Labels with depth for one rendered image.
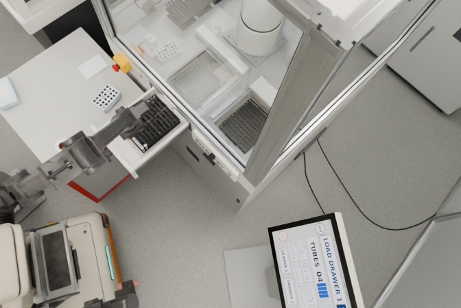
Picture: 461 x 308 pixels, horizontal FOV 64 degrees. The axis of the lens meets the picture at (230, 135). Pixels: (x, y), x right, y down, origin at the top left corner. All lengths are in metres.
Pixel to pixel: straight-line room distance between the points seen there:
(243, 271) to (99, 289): 0.84
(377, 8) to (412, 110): 2.48
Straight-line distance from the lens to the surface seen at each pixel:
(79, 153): 1.01
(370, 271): 2.70
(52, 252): 1.53
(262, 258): 2.46
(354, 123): 2.89
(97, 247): 2.27
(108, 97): 1.91
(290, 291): 1.50
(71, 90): 2.02
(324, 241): 1.39
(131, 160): 1.73
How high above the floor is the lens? 2.47
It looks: 70 degrees down
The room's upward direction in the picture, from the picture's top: 12 degrees clockwise
